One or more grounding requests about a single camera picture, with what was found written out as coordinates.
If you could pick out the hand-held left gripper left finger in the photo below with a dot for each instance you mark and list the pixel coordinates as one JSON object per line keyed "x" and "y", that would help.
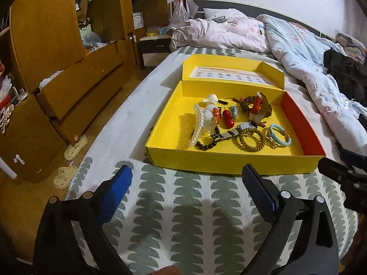
{"x": 114, "y": 194}

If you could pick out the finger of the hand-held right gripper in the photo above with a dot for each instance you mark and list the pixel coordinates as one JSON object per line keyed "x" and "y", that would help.
{"x": 334, "y": 170}
{"x": 354, "y": 158}

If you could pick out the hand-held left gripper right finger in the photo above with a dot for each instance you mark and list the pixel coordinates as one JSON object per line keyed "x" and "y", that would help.
{"x": 258, "y": 194}

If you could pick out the silver black wristwatch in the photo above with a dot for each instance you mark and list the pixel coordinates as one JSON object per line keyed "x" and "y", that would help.
{"x": 226, "y": 134}

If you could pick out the red cherry hair clip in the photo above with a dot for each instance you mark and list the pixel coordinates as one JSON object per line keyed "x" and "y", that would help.
{"x": 228, "y": 120}

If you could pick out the yellow cardboard box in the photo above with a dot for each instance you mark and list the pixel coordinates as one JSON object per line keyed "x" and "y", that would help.
{"x": 172, "y": 137}

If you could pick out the red santa figure charm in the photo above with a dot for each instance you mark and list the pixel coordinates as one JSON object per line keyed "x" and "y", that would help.
{"x": 256, "y": 104}

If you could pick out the white pearl hair claw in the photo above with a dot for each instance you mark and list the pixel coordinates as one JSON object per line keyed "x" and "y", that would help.
{"x": 200, "y": 120}

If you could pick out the cream perforated slipper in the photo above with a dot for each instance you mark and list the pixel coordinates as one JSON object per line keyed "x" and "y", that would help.
{"x": 75, "y": 147}
{"x": 65, "y": 177}

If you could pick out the bed with patterned sheet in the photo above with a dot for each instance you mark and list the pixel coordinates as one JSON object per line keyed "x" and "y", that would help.
{"x": 186, "y": 206}

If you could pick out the black garment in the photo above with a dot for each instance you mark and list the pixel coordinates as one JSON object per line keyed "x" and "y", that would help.
{"x": 347, "y": 74}

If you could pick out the orange fuzzy ornament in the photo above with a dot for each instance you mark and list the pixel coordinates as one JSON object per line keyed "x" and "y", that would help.
{"x": 217, "y": 114}

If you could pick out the white garlic charm with clip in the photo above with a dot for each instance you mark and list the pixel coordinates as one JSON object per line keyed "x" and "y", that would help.
{"x": 210, "y": 99}

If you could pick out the dark patterned pillow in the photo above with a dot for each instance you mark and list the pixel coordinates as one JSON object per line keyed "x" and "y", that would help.
{"x": 351, "y": 44}

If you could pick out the light blue printed duvet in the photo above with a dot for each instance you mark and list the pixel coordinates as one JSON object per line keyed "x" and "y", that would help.
{"x": 301, "y": 51}

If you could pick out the dark nightstand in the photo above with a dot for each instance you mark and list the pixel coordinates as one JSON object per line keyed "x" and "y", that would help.
{"x": 154, "y": 47}

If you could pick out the red white snack packets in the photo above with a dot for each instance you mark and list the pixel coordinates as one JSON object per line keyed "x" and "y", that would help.
{"x": 4, "y": 88}

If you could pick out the blue plastic bag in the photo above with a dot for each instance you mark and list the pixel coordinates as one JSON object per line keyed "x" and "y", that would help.
{"x": 91, "y": 38}

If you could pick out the wooden wardrobe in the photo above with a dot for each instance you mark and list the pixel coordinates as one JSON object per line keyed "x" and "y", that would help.
{"x": 46, "y": 48}

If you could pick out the pink duvet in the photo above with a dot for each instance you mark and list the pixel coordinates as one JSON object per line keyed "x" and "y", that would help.
{"x": 218, "y": 34}

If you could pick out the white paper bag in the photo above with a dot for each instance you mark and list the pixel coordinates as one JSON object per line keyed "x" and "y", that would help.
{"x": 138, "y": 20}

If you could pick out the white pillow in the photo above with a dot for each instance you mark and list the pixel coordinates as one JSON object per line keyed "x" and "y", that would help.
{"x": 219, "y": 13}

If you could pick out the clear plastic bag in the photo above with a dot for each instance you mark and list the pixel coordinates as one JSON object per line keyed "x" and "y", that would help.
{"x": 179, "y": 14}

